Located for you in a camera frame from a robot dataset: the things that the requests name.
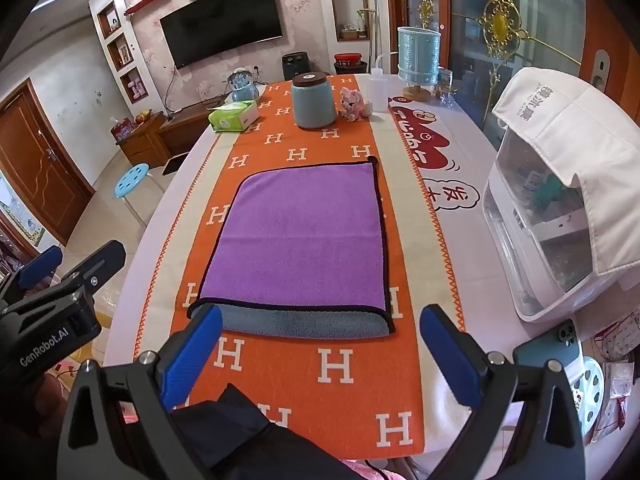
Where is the purple towel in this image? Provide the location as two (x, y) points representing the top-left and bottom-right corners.
(187, 156), (396, 339)

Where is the large gold door ornament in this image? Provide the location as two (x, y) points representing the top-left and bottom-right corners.
(477, 0), (529, 61)

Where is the black flat television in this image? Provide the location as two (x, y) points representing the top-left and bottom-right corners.
(159, 0), (284, 69)

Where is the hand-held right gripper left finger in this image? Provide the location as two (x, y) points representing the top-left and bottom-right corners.
(57, 304), (224, 480)

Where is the red gift bag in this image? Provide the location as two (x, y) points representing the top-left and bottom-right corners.
(111, 117), (139, 142)

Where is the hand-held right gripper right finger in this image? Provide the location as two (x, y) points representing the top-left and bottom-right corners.
(419, 304), (587, 480)

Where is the orange printed blanket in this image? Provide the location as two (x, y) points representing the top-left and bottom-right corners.
(132, 74), (468, 462)

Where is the white squeeze bottle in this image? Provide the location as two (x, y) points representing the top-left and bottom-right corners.
(367, 52), (401, 114)

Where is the white appliance with cloth cover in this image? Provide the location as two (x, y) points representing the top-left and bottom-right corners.
(491, 66), (640, 291)

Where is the pink plush toy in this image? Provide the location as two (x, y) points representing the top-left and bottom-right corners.
(339, 87), (374, 121)

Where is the red round box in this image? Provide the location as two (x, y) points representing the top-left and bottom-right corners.
(333, 52), (370, 77)

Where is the brown wooden door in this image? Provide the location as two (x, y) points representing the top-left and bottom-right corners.
(0, 77), (96, 246)

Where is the blue round stool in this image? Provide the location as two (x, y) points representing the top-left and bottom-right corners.
(114, 162), (167, 227)

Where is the black space heater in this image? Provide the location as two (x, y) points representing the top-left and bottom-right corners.
(281, 51), (314, 83)

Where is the white door handle plate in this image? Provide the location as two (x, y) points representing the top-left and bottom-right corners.
(592, 50), (611, 92)

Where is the wall poster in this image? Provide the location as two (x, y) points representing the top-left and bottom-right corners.
(0, 170), (49, 249)

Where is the pile of paper packets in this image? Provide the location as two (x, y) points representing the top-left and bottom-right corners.
(590, 305), (640, 444)

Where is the wooden television cabinet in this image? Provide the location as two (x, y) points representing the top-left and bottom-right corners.
(111, 102), (226, 172)

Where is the dark green smartphone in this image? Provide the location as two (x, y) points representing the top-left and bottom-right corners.
(512, 319), (584, 377)

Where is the green tissue pack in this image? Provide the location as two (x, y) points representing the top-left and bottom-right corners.
(208, 100), (262, 134)

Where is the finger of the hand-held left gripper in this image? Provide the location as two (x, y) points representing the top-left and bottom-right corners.
(0, 245), (65, 311)
(30, 240), (127, 308)

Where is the light blue cylindrical lamp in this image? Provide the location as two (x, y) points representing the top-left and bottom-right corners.
(397, 26), (442, 102)

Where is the clear glass cup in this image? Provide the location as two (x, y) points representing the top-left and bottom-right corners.
(436, 67), (459, 107)

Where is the white perforated stool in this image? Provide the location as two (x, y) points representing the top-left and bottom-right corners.
(570, 355), (606, 444)

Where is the dark jacket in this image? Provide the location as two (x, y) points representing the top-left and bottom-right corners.
(170, 382), (401, 480)

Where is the blue jar with brown lid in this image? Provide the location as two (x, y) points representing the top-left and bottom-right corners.
(290, 73), (337, 129)

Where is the blue snow globe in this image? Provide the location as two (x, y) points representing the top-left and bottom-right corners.
(226, 67), (261, 105)

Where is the red wall shelf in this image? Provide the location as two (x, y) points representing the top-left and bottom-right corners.
(122, 0), (175, 16)

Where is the metal pole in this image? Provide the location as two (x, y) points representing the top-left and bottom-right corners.
(359, 0), (382, 57)

